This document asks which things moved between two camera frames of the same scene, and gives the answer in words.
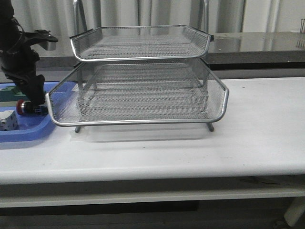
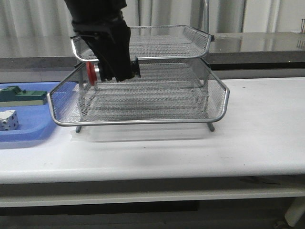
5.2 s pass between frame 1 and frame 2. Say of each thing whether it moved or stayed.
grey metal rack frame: stayed
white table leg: stayed
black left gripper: moved
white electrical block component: stayed
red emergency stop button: moved
